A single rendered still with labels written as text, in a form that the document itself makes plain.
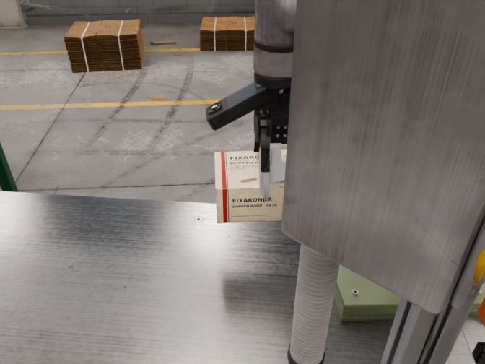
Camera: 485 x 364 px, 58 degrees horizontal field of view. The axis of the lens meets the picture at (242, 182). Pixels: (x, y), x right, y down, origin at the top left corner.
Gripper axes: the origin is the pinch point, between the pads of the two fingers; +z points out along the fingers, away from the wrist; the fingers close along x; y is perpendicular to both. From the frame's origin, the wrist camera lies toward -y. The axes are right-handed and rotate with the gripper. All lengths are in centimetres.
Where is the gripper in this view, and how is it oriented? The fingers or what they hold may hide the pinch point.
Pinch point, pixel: (258, 177)
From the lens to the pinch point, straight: 79.9
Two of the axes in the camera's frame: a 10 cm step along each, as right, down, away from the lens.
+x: -0.6, -5.7, 8.2
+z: -0.2, 8.2, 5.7
